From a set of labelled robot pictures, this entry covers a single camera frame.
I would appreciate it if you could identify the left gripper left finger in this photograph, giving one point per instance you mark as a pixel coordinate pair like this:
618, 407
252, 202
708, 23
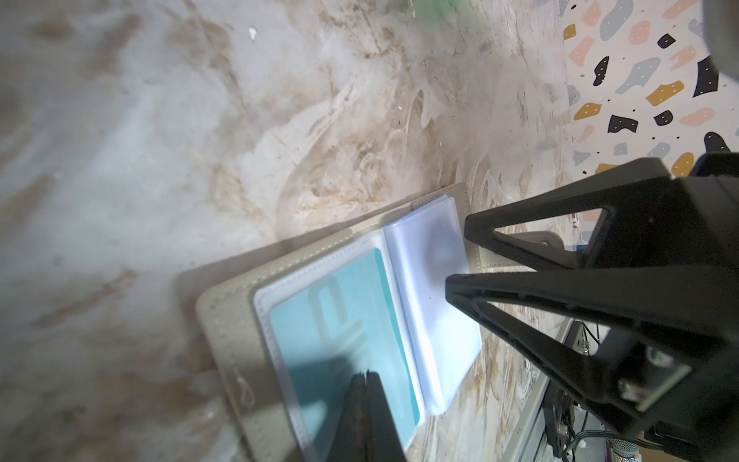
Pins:
349, 443

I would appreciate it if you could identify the aluminium mounting rail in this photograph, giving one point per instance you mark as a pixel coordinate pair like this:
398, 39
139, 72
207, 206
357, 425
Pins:
528, 437

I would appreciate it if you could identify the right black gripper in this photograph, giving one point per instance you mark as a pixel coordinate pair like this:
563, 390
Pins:
672, 362

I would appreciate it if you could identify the grey card holder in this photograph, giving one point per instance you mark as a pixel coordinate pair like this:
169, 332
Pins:
485, 409

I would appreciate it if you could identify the teal credit card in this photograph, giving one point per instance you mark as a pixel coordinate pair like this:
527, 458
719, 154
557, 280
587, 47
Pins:
327, 322

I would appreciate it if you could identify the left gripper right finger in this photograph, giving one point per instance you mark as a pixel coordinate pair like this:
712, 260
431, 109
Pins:
382, 441

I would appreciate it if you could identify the green card tray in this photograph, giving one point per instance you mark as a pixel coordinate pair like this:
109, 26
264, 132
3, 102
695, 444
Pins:
428, 11

